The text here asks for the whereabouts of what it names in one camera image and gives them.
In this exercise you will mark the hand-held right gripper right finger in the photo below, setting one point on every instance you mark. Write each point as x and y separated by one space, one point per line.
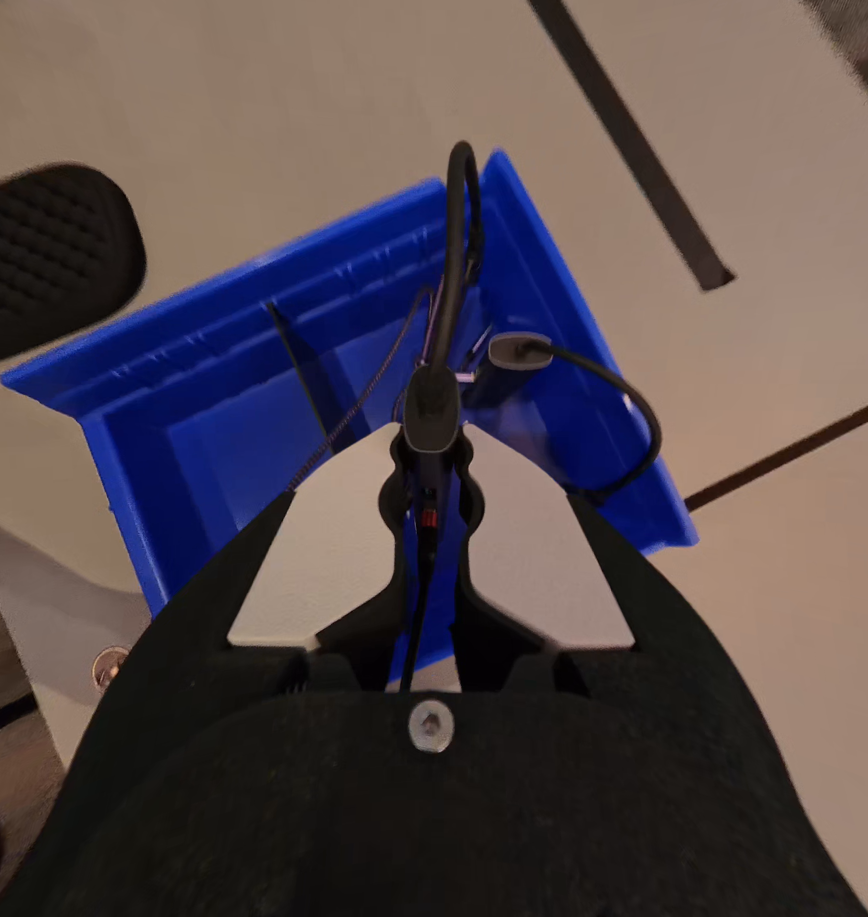
541 551

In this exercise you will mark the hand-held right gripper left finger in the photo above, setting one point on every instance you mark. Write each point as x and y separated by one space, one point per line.
319 544

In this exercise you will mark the blue plastic bin with divider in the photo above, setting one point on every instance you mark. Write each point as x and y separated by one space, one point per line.
226 430

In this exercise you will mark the grey usb hub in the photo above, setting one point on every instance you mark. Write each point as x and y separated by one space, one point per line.
520 351
430 415

